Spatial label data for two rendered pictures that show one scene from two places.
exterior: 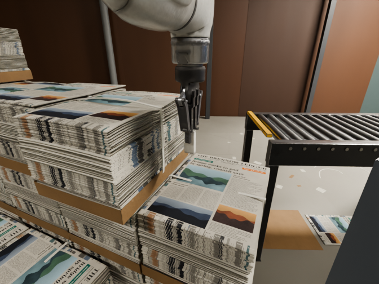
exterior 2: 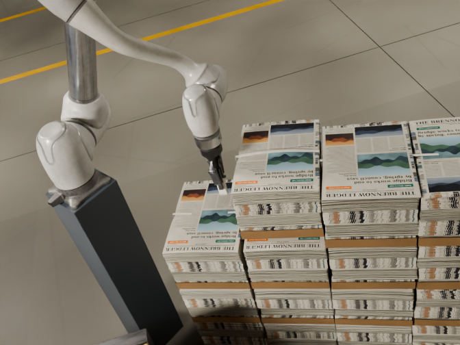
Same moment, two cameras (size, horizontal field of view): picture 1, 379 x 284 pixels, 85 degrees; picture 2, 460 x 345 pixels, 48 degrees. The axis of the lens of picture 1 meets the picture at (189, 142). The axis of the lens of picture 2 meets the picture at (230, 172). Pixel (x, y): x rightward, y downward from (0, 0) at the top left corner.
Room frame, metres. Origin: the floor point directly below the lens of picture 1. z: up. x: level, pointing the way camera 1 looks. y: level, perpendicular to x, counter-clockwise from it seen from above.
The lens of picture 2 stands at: (1.92, -0.10, 2.19)
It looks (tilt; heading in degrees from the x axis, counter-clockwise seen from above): 40 degrees down; 174
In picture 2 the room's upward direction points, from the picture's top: 15 degrees counter-clockwise
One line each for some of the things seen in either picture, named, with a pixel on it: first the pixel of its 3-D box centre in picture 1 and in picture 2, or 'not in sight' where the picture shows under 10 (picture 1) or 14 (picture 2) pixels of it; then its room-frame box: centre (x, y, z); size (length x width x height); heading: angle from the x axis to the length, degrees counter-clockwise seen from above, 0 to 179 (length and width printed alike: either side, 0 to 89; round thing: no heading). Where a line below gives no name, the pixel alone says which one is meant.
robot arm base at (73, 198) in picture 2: not in sight; (73, 184); (0.34, -0.52, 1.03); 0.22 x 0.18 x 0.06; 123
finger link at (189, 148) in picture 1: (189, 141); not in sight; (0.53, 0.00, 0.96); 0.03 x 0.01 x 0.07; 66
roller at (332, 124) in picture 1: (338, 129); not in sight; (1.15, -0.87, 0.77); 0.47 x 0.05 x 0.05; 178
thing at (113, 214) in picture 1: (98, 183); not in sight; (0.48, 0.25, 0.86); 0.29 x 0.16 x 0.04; 67
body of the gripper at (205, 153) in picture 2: (190, 84); (212, 153); (0.54, 0.00, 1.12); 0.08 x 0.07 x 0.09; 156
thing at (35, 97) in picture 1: (60, 91); (367, 158); (0.75, 0.46, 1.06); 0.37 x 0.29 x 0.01; 157
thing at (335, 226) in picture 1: (340, 229); not in sight; (1.13, -1.10, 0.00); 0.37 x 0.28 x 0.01; 88
